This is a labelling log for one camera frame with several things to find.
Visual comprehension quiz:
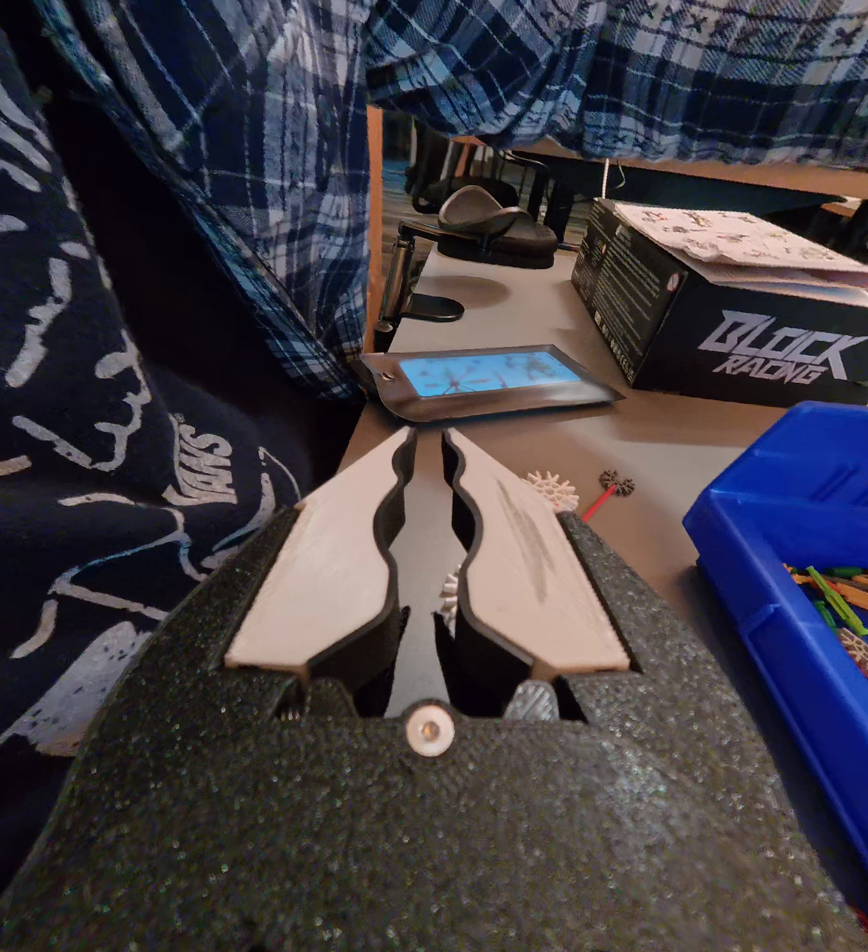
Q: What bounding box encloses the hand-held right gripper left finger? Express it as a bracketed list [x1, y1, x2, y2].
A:
[224, 425, 418, 689]

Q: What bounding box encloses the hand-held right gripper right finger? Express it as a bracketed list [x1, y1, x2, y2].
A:
[441, 427, 633, 681]

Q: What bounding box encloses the blue plastic bin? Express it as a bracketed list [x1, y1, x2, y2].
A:
[683, 402, 868, 923]

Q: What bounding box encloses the pile of colourful construction pieces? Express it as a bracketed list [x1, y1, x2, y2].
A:
[783, 561, 868, 708]

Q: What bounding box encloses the person's left forearm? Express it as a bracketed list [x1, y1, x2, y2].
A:
[363, 0, 868, 168]

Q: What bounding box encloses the person's dark printed t-shirt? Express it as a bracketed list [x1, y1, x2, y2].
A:
[0, 0, 364, 946]

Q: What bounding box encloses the black desk clamp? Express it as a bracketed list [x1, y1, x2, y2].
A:
[374, 219, 466, 332]

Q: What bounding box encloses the black cardboard box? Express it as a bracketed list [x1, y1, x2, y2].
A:
[571, 197, 868, 410]

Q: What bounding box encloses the wooden furniture panel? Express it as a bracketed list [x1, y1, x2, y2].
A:
[365, 104, 386, 354]

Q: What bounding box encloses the white instruction sheet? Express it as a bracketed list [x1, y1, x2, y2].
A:
[612, 202, 868, 307]

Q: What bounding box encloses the person's plaid shirt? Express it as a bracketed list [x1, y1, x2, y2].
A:
[32, 0, 375, 403]

